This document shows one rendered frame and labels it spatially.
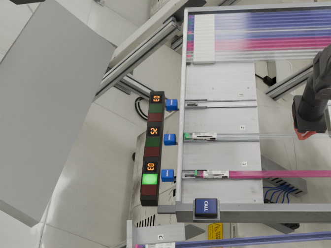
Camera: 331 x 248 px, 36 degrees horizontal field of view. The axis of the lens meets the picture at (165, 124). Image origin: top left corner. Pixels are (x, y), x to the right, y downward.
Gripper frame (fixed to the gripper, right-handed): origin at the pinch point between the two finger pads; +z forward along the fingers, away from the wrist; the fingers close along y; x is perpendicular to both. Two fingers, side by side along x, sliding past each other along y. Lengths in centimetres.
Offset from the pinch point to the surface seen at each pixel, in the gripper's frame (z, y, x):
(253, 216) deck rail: 3.3, -21.0, 12.6
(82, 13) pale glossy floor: 56, 107, 78
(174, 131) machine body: 54, 39, 33
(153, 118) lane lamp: 5.2, 7.4, 37.2
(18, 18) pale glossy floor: 38, 82, 98
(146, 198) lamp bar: 5.4, -16.3, 37.6
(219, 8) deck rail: 1, 48, 19
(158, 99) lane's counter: 5.0, 14.2, 36.3
